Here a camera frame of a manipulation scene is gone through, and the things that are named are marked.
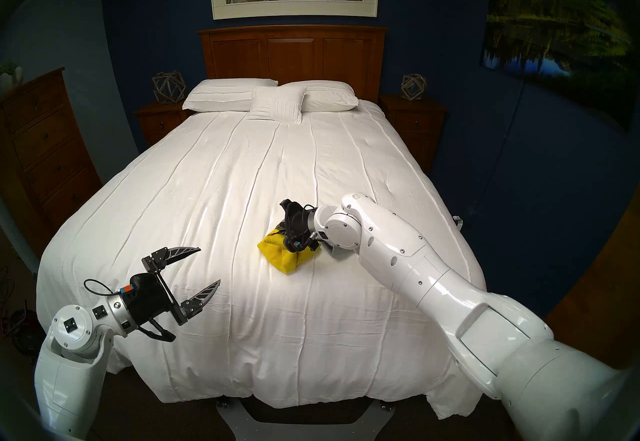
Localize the yellow hand towel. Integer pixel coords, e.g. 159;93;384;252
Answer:
257;225;322;275

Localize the large white pillow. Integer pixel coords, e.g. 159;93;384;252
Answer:
182;78;279;113
278;80;360;113

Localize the brown wooden dresser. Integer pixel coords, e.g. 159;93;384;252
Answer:
0;67;103;256

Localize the small square white pillow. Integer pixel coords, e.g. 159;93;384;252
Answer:
246;85;308;125

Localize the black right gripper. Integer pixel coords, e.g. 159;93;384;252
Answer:
276;199;319;252

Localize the brown wooden headboard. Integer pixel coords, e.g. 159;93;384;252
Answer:
197;25;389;103

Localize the grey geometric wire ornament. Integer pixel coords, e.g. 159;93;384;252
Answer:
151;70;187;105
400;74;428;101

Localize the brown wooden nightstand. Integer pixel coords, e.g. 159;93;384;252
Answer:
377;94;448;176
134;101;193;148

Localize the bed with white comforter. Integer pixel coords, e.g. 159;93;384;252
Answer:
36;99;488;420

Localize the black flat cable loop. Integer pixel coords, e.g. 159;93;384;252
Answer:
136;323;177;344

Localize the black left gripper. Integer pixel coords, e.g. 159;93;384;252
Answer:
120;247;221;332

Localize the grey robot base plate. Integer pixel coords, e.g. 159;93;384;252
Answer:
216;398;396;441

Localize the dark wall cable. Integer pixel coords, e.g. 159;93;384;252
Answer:
464;83;526;220

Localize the forest lake poster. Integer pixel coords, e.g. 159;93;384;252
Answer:
480;0;636;131

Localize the thin black cable loop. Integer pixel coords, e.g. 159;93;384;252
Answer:
82;279;123;299

